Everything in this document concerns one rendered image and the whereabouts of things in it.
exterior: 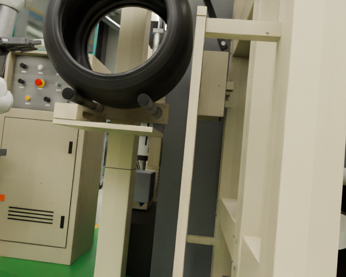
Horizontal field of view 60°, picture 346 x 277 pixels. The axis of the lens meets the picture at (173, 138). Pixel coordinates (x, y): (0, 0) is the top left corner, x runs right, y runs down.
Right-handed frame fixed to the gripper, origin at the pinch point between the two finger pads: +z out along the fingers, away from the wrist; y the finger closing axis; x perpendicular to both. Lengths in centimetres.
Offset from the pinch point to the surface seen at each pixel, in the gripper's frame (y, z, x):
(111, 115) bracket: 23.4, 21.1, 27.7
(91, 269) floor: 57, -3, 112
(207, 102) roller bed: 19, 67, 25
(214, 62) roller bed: 19, 71, 7
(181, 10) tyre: -11, 58, -4
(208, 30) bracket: -59, 64, 25
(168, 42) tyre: -12, 52, 8
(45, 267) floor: 52, -28, 109
